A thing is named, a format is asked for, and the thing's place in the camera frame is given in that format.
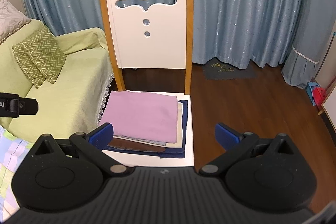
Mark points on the green covered sofa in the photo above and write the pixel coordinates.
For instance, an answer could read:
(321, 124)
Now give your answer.
(65, 82)

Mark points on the checkered blue green blanket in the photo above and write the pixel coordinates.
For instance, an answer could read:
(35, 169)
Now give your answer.
(10, 161)

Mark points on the green zigzag cushion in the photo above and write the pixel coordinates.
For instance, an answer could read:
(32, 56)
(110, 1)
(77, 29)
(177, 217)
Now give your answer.
(26, 66)
(44, 53)

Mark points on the folded grey cloth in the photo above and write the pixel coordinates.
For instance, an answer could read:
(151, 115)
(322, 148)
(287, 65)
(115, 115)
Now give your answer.
(147, 141)

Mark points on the white board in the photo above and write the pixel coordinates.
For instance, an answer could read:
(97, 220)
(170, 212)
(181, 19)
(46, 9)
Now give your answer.
(330, 108)

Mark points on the white wooden chair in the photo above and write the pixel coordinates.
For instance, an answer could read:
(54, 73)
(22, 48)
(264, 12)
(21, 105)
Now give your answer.
(152, 56)

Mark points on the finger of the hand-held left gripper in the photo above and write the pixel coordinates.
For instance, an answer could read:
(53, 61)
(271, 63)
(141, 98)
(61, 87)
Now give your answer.
(29, 107)

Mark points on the stack of folded clothes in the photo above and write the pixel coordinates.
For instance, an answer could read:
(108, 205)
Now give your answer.
(185, 121)

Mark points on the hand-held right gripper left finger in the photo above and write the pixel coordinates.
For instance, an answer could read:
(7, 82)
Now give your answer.
(102, 134)

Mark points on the purple garment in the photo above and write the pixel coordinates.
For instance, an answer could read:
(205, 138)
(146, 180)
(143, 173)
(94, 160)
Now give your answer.
(141, 113)

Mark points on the grey door mat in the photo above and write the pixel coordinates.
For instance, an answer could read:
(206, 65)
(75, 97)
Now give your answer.
(228, 71)

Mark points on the blue lace-trimmed curtain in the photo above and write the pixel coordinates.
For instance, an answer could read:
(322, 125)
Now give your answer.
(315, 16)

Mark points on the red and blue toy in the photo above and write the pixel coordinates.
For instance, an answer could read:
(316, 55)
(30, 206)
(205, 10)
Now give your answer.
(319, 95)

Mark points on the thin pole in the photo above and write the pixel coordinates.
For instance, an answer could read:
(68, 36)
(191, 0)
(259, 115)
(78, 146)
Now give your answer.
(325, 54)

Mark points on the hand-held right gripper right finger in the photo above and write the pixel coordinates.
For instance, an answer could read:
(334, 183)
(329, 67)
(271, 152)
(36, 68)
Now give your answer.
(225, 136)

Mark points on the folded brown cloth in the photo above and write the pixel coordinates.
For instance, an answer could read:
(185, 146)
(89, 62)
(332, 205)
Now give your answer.
(131, 146)

